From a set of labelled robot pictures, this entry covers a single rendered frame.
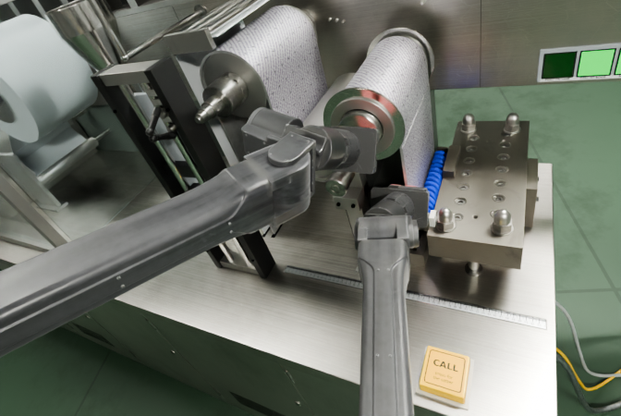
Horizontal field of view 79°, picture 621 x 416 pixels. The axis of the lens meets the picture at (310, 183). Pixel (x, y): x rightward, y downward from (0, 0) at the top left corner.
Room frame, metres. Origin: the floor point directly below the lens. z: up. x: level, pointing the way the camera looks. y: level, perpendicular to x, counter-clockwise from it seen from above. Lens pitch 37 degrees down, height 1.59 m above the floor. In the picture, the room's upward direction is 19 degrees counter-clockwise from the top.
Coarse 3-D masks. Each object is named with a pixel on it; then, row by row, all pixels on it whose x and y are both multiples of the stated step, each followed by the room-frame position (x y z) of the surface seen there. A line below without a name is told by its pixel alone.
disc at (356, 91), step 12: (336, 96) 0.58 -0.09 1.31; (348, 96) 0.57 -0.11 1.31; (360, 96) 0.55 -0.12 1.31; (372, 96) 0.54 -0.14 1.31; (384, 96) 0.53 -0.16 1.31; (324, 108) 0.60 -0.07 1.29; (384, 108) 0.53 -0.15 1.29; (396, 108) 0.52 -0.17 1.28; (324, 120) 0.60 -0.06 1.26; (396, 120) 0.52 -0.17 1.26; (396, 132) 0.52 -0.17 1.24; (396, 144) 0.52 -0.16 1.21; (384, 156) 0.54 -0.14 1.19
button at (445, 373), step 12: (432, 348) 0.32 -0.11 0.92; (432, 360) 0.30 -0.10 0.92; (444, 360) 0.29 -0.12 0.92; (456, 360) 0.29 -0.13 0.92; (468, 360) 0.28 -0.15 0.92; (432, 372) 0.28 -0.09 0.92; (444, 372) 0.27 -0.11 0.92; (456, 372) 0.27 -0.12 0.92; (468, 372) 0.26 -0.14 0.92; (420, 384) 0.27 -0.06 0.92; (432, 384) 0.26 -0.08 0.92; (444, 384) 0.26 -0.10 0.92; (456, 384) 0.25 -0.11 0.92; (444, 396) 0.25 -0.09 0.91; (456, 396) 0.24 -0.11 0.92
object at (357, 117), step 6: (348, 114) 0.55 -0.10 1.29; (354, 114) 0.54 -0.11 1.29; (360, 114) 0.54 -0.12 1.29; (366, 114) 0.54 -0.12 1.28; (372, 114) 0.54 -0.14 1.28; (342, 120) 0.56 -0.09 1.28; (348, 120) 0.55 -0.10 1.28; (354, 120) 0.54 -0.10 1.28; (360, 120) 0.54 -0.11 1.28; (366, 120) 0.53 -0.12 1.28; (372, 120) 0.53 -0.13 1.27; (378, 120) 0.53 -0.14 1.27; (348, 126) 0.55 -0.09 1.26; (354, 126) 0.55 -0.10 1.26; (360, 126) 0.54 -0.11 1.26; (366, 126) 0.53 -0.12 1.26; (372, 126) 0.53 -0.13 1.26; (378, 126) 0.53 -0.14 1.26
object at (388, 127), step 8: (344, 104) 0.57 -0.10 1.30; (352, 104) 0.56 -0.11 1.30; (360, 104) 0.55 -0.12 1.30; (368, 104) 0.54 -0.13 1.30; (376, 104) 0.53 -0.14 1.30; (336, 112) 0.58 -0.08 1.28; (344, 112) 0.57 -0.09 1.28; (376, 112) 0.53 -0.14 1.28; (384, 112) 0.53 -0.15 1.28; (336, 120) 0.58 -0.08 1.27; (384, 120) 0.53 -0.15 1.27; (392, 120) 0.52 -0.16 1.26; (384, 128) 0.53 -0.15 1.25; (392, 128) 0.52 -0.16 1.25; (384, 136) 0.53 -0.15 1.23; (392, 136) 0.52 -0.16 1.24; (384, 144) 0.53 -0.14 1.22; (376, 152) 0.54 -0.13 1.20
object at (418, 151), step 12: (420, 108) 0.64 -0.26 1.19; (420, 120) 0.63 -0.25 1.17; (408, 132) 0.56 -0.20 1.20; (420, 132) 0.63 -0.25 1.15; (432, 132) 0.71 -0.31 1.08; (408, 144) 0.56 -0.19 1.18; (420, 144) 0.62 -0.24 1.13; (432, 144) 0.70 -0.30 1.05; (408, 156) 0.55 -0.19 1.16; (420, 156) 0.61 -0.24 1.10; (432, 156) 0.70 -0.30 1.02; (408, 168) 0.54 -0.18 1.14; (420, 168) 0.61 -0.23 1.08; (408, 180) 0.53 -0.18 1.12; (420, 180) 0.60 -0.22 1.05
